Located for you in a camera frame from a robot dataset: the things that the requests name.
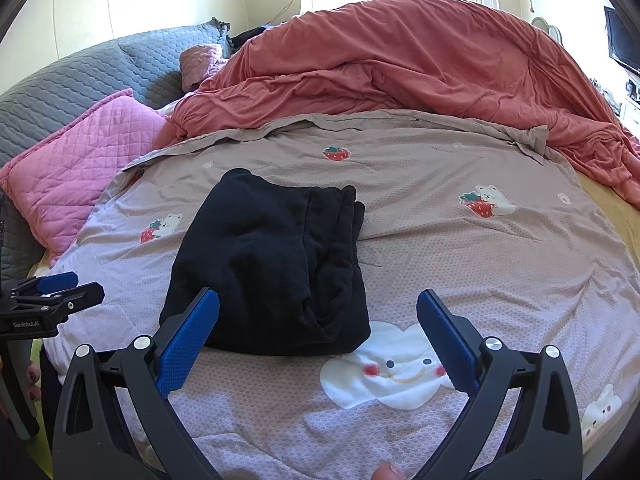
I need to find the person's right hand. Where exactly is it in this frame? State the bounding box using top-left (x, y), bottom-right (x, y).
top-left (372, 462), bottom-right (408, 480)

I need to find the small mauve pillow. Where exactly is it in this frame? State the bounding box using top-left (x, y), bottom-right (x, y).
top-left (180, 44), bottom-right (226, 93)

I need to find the grey quilted ruffled pillow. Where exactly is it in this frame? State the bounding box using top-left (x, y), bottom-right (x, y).
top-left (117, 16), bottom-right (233, 111)

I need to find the white rounded object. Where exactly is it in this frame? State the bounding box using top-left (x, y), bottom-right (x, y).
top-left (531, 16), bottom-right (563, 43)

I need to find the black sweater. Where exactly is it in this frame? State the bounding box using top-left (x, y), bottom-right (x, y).
top-left (159, 167), bottom-right (372, 358)

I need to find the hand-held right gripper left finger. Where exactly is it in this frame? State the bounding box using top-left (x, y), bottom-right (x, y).
top-left (52, 287), bottom-right (221, 480)

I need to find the person's left hand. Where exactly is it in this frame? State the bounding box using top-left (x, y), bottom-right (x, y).
top-left (24, 360), bottom-right (45, 403)

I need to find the dark clothes pile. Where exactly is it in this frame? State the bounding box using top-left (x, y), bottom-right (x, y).
top-left (230, 25), bottom-right (273, 51)

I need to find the yellow bed sheet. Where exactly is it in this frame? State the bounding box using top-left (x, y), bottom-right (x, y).
top-left (577, 170), bottom-right (640, 261)

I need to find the printed strawberry bear quilt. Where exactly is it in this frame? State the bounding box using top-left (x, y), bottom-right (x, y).
top-left (42, 110), bottom-right (633, 480)

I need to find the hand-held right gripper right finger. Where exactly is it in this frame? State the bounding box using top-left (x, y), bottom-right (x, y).
top-left (416, 289), bottom-right (585, 480)

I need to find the coral red duvet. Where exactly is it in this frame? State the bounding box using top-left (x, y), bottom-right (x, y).
top-left (170, 0), bottom-right (640, 211)

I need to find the pink quilted pillow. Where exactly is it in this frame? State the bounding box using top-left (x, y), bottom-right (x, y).
top-left (0, 88), bottom-right (171, 253)

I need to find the black television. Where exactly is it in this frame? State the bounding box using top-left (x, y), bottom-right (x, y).
top-left (603, 6), bottom-right (640, 76)

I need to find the cluttered white cabinet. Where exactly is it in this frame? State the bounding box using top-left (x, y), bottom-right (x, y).
top-left (590, 75), bottom-right (640, 131)

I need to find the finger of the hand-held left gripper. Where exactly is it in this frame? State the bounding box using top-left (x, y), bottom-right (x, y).
top-left (12, 271), bottom-right (80, 295)
top-left (15, 282), bottom-right (105, 312)

